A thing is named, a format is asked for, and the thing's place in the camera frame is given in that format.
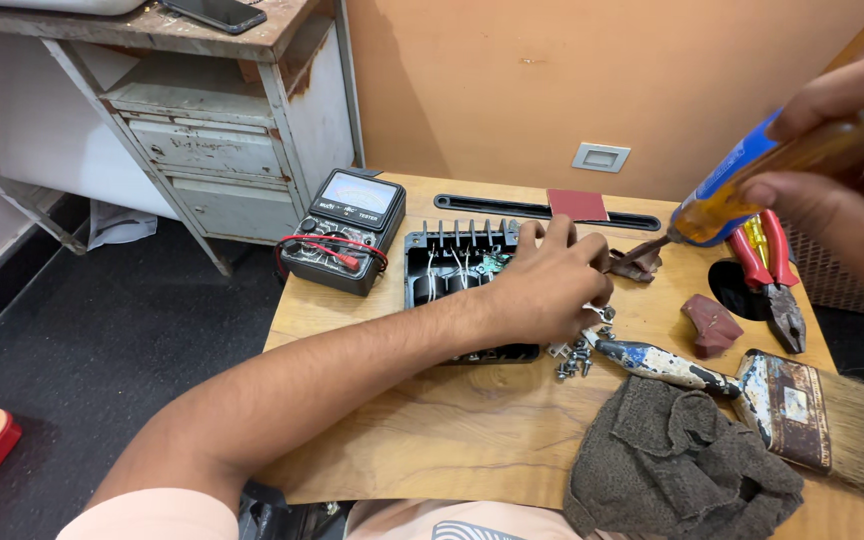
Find old paint-stained paint brush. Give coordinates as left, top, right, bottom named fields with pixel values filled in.
left=580, top=327, right=864, bottom=499

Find white wall socket plate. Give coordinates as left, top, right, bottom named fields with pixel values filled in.
left=571, top=141, right=633, bottom=174

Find small silver metal bracket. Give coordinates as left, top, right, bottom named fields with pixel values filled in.
left=582, top=302, right=618, bottom=328

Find black smartphone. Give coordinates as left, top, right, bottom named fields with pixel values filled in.
left=157, top=0, right=269, bottom=36

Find red multimeter probe lead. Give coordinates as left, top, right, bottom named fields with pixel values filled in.
left=275, top=234, right=390, bottom=282

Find flat red sandpaper square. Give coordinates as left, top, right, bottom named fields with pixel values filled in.
left=546, top=188, right=611, bottom=223

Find brown woven mesh panel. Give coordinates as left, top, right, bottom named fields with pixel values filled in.
left=780, top=178, right=864, bottom=322

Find white crumpled plastic bag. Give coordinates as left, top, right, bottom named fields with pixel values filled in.
left=86, top=199, right=159, bottom=252

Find black finned electronics housing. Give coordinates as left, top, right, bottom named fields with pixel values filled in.
left=402, top=218, right=543, bottom=366

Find pile of small metal screws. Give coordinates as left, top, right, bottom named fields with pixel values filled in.
left=548, top=303, right=618, bottom=382

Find long black plastic strip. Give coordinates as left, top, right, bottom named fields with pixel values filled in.
left=433, top=193, right=662, bottom=232

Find red handled pliers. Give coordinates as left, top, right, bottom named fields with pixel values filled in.
left=726, top=209, right=808, bottom=355

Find crumpled brown sandpaper piece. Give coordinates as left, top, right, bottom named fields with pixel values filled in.
left=609, top=246, right=663, bottom=284

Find black analog multimeter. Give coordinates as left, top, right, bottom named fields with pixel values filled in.
left=279, top=168, right=408, bottom=297

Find person's left hand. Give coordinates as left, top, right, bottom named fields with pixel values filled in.
left=477, top=215, right=618, bottom=348

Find grey rough cloth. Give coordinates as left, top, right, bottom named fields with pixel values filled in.
left=562, top=374, right=806, bottom=540

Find folded red-brown sandpaper piece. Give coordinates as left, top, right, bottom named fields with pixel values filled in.
left=681, top=293, right=745, bottom=360

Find small yellow handled screwdriver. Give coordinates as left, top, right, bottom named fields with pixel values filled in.
left=744, top=216, right=772, bottom=270

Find worn white metal desk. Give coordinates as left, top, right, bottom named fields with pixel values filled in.
left=0, top=0, right=366, bottom=277

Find person's peach shirt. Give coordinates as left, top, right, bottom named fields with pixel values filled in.
left=55, top=487, right=617, bottom=540

